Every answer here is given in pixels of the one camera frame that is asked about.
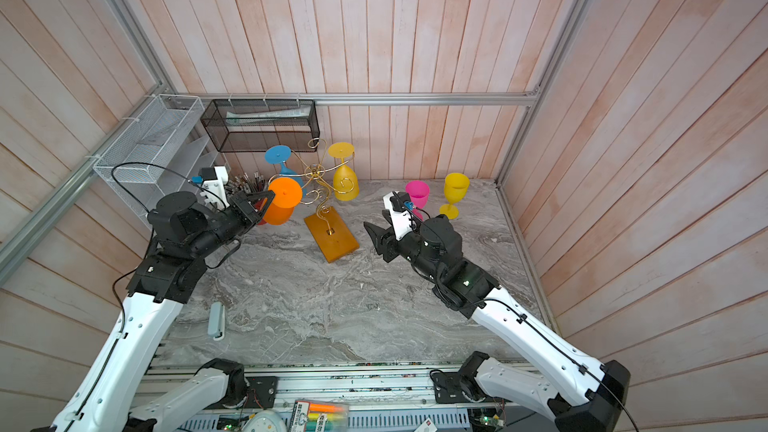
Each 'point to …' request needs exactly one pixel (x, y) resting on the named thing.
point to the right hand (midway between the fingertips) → (374, 219)
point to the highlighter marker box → (320, 415)
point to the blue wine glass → (280, 154)
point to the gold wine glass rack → (327, 227)
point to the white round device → (264, 421)
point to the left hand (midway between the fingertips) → (277, 200)
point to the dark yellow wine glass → (346, 185)
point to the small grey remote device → (216, 320)
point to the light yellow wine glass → (456, 185)
